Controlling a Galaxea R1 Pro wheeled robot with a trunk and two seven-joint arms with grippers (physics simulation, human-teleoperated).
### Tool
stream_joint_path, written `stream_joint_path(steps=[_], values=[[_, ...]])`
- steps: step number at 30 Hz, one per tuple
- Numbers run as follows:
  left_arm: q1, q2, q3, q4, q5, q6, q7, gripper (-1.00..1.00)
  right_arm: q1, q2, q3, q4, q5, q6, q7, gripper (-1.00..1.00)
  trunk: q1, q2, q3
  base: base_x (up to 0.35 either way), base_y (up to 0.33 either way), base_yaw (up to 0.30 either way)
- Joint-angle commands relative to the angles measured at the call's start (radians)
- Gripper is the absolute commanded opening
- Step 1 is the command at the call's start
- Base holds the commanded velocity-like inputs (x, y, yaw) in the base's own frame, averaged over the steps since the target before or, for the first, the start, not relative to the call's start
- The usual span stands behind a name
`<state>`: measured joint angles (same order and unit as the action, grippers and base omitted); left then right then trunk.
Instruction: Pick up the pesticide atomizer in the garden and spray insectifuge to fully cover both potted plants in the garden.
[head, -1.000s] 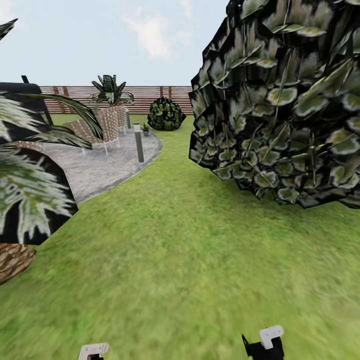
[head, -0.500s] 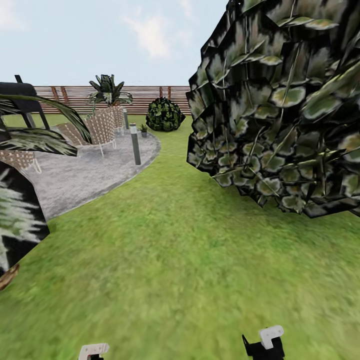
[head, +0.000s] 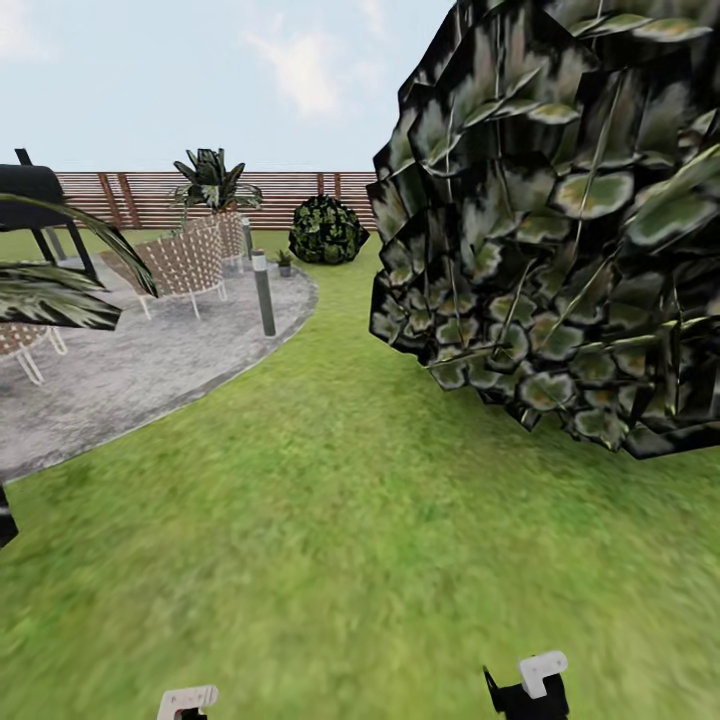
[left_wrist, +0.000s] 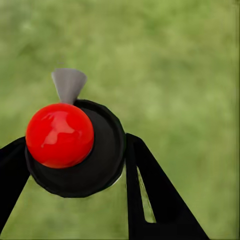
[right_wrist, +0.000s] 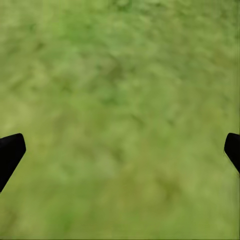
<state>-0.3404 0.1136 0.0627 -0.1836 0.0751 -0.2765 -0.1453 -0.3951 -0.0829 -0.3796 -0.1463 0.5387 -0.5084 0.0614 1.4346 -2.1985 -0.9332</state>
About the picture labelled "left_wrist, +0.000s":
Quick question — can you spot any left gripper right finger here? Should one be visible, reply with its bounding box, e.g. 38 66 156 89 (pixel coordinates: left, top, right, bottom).
125 133 210 240

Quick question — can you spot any insectifuge atomizer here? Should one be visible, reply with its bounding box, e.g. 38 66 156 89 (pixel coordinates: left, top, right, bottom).
24 67 127 198

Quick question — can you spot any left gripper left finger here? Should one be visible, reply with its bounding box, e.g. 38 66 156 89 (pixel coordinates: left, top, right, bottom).
0 136 31 234

